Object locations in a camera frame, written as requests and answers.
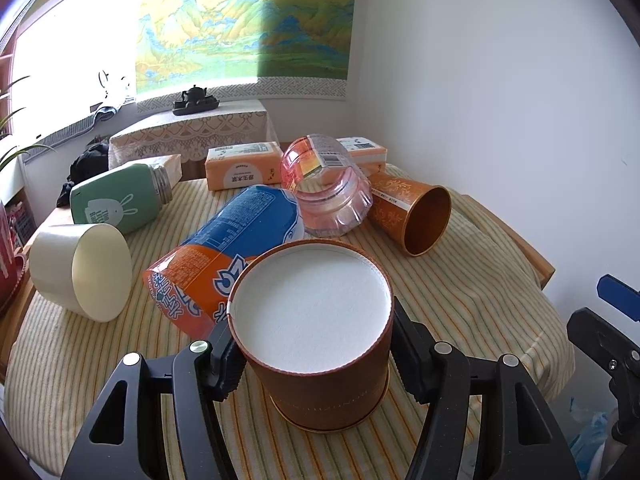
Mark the blue plastic bag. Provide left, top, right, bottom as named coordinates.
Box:
left=567, top=395, right=617, bottom=480

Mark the dark tea tray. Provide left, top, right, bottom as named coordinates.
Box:
left=172, top=95, right=221, bottom=116

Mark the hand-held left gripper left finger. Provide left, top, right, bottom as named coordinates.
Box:
left=60, top=316, right=247, bottom=480

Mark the orange patterned cup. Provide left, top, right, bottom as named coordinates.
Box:
left=367, top=174, right=453, bottom=258

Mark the lace covered side table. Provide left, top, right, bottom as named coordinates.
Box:
left=108, top=99, right=279, bottom=181

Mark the green rabbit print jar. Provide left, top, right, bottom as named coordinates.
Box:
left=70, top=162, right=174, bottom=235

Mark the blue and orange snack bag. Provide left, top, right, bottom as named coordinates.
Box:
left=141, top=185, right=306, bottom=339

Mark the striped yellow tablecloth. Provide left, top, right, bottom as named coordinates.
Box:
left=4, top=162, right=577, bottom=480

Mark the brown cup with white base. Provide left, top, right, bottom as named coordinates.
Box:
left=227, top=240, right=396, bottom=432

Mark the clear pink plastic jar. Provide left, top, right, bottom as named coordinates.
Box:
left=280, top=133, right=375, bottom=238

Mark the landscape wall tapestry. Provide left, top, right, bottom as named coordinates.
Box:
left=134, top=0, right=357, bottom=114

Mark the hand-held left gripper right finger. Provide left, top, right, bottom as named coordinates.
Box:
left=389, top=296, right=582, bottom=480

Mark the cream paper cup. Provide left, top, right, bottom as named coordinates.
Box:
left=29, top=222, right=133, bottom=323

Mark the green houseplant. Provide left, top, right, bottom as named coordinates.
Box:
left=0, top=77, right=57, bottom=203

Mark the black cloth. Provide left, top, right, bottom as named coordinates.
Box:
left=56, top=142, right=111, bottom=209

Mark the wooden table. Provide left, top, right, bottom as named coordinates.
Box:
left=0, top=175, right=557, bottom=386

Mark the red box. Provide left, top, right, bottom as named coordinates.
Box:
left=0, top=200, right=27, bottom=312

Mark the grey window sill strip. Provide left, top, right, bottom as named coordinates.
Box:
left=22, top=92, right=137, bottom=164

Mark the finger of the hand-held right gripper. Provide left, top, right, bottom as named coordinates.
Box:
left=566, top=307, right=640, bottom=376
left=597, top=274, right=640, bottom=324

